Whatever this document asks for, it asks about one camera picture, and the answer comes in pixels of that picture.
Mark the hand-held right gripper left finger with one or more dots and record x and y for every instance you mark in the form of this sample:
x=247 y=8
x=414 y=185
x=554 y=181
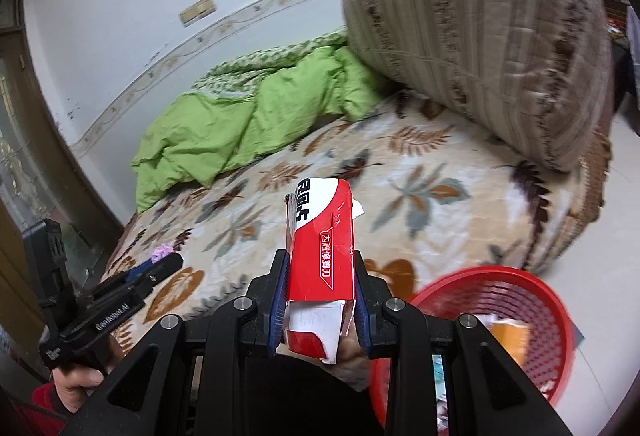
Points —
x=279 y=311

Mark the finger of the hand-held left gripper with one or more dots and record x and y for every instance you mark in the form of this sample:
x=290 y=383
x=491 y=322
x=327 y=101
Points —
x=130 y=272
x=157 y=273

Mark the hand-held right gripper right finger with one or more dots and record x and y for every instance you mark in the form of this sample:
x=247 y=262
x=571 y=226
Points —
x=362 y=316

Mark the pink wrapper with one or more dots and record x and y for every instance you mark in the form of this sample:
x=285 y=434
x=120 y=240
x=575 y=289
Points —
x=162 y=253

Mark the red and white torn box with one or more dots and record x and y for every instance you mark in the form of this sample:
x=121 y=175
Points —
x=320 y=256

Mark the orange cardboard box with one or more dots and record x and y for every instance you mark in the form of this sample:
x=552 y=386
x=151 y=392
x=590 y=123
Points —
x=510 y=343

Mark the red plastic basket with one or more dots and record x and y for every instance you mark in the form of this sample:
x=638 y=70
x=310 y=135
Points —
x=545 y=316

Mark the person's left forearm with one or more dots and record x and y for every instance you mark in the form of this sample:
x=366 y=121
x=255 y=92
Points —
x=47 y=416

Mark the person's left hand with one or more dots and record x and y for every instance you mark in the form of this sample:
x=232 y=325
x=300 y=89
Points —
x=70 y=378

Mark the leaf print blanket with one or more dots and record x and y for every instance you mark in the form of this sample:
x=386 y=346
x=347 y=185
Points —
x=450 y=226

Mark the green quilt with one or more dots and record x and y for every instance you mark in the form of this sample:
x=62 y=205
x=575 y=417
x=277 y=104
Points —
x=250 y=115

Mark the grey mat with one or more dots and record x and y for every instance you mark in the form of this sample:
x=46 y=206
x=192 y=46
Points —
x=579 y=331

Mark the brown fringed bed cover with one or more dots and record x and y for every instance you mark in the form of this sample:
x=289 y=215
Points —
x=597 y=176

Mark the striped floral pillow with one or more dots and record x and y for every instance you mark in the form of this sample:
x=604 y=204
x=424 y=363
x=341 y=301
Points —
x=475 y=55

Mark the dark cabinet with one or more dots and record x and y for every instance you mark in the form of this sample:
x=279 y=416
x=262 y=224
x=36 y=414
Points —
x=620 y=65

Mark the white hanging cloth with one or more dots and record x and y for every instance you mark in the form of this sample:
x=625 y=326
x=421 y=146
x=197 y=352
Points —
x=634 y=50

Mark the small framed wall picture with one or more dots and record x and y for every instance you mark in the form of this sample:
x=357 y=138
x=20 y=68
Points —
x=197 y=10

